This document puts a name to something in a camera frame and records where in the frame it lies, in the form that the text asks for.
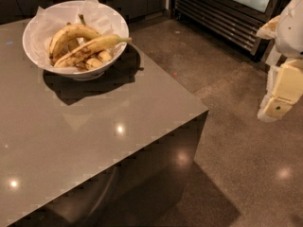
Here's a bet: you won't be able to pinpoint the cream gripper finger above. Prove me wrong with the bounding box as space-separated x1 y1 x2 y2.
258 59 303 122
257 15 280 40

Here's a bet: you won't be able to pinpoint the white paper bowl liner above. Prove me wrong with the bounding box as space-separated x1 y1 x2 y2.
23 0 129 69

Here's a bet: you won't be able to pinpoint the small lower banana pieces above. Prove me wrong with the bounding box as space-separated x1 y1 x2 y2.
76 50 113 71

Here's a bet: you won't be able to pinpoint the white ceramic bowl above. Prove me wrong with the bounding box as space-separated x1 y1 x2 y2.
23 0 131 81

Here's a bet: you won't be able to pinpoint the curved back yellow banana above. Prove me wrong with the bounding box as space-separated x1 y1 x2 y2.
48 14 99 63

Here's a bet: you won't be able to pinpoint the black glass door refrigerator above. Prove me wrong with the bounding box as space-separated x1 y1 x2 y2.
174 0 291 59

